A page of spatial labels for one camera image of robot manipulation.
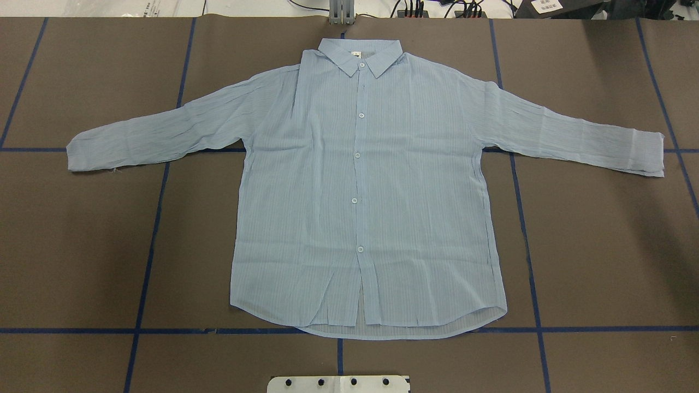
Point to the grey aluminium frame post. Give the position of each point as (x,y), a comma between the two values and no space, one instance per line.
(342,12)

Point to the light blue button-up shirt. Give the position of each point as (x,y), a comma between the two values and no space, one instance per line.
(363,211)

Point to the black power strip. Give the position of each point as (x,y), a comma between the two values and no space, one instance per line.
(451,10)

